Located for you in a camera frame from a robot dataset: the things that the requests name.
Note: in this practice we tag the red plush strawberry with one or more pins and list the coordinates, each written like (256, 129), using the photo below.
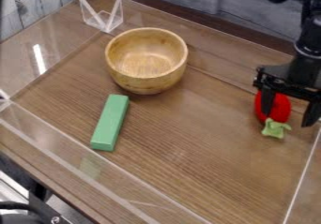
(275, 123)

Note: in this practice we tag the clear acrylic tray wall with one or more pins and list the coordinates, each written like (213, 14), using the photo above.
(192, 163)

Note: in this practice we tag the wooden bowl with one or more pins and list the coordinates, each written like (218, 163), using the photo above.
(147, 60)

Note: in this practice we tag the green rectangular block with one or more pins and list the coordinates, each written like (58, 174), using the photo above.
(106, 132)

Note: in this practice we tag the black equipment lower left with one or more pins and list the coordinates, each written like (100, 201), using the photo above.
(30, 210)

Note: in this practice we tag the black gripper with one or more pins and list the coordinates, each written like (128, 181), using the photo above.
(300, 84)

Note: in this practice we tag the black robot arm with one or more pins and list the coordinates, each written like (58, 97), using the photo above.
(308, 44)

